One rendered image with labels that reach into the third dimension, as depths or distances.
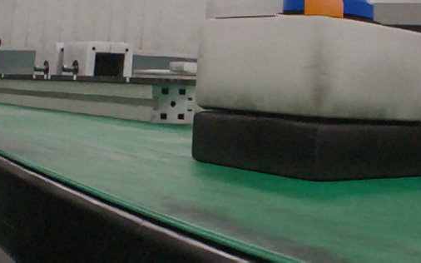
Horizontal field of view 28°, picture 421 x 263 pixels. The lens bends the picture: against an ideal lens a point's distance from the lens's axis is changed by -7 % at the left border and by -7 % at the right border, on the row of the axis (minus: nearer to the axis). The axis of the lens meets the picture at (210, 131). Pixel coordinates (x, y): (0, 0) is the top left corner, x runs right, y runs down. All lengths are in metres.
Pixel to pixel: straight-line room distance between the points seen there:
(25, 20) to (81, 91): 11.04
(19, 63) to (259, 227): 11.57
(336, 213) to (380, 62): 0.11
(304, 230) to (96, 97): 0.59
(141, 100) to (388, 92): 0.40
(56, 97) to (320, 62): 0.57
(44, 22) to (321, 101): 11.61
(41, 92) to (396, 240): 0.73
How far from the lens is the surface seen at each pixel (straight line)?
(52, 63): 1.60
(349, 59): 0.32
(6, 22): 11.73
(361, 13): 0.36
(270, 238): 0.19
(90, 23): 12.15
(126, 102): 0.74
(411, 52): 0.35
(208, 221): 0.21
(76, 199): 0.27
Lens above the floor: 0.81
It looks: 3 degrees down
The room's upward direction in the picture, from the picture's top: 3 degrees clockwise
